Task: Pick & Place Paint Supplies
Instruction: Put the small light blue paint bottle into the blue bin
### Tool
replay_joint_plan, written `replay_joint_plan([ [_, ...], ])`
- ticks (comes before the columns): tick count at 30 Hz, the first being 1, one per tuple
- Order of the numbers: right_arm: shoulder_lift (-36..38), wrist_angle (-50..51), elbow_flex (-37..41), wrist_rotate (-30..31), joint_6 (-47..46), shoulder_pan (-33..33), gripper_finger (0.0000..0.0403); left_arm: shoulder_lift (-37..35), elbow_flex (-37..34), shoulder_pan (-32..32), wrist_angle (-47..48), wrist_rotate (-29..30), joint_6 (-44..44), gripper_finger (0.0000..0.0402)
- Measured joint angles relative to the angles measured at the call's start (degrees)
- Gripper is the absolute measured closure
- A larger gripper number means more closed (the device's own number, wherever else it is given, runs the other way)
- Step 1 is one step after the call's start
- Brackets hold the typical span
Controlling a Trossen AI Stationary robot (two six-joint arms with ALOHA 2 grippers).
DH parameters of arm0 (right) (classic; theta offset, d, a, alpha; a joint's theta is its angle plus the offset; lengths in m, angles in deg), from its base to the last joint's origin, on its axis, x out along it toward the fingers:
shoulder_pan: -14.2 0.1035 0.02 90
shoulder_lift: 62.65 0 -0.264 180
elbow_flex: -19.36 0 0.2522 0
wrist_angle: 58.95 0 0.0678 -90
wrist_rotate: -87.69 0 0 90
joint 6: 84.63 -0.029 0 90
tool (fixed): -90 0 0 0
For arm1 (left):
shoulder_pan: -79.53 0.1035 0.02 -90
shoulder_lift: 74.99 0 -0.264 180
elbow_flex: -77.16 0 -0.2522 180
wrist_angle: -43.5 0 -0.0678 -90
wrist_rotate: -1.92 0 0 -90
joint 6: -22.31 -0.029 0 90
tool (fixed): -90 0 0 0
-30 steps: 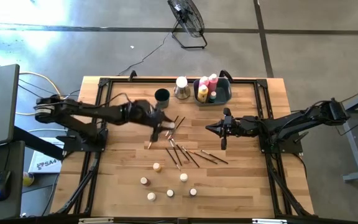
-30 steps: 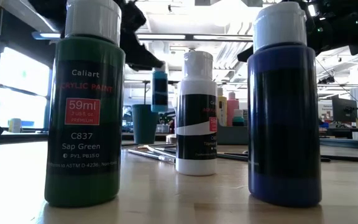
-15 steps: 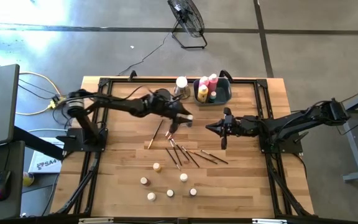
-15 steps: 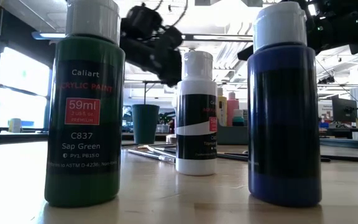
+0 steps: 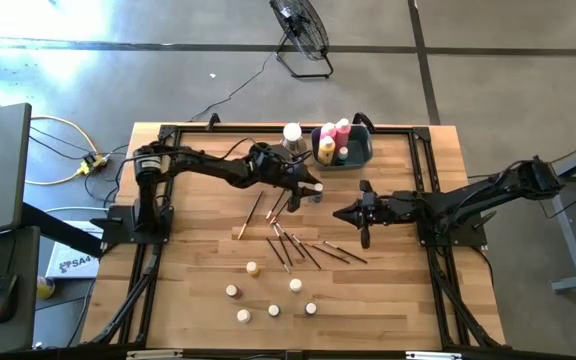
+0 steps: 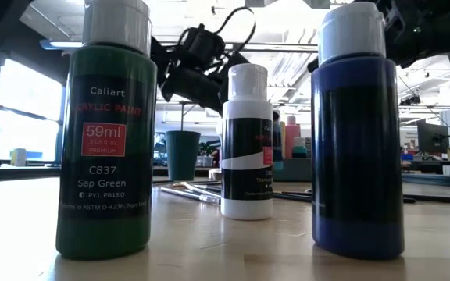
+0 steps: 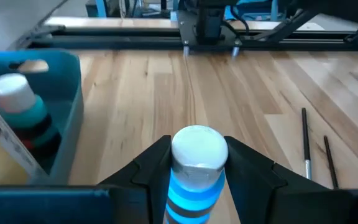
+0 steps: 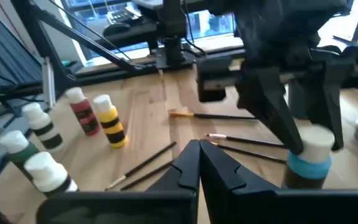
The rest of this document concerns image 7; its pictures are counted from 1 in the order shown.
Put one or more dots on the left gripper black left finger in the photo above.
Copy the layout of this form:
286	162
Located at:
148	186

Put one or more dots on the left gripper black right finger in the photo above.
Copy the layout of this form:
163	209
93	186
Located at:
250	186

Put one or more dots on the small light blue paint bottle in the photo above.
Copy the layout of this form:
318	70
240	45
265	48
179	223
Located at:
197	149

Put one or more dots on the short paintbrush silver ferrule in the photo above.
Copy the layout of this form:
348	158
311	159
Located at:
305	140

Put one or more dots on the small teal paint bottle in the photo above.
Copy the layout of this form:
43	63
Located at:
26	115

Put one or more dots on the short paintbrush orange ferrule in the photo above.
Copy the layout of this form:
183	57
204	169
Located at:
330	161

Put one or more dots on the teal plastic bin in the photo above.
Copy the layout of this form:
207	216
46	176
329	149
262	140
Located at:
70	124

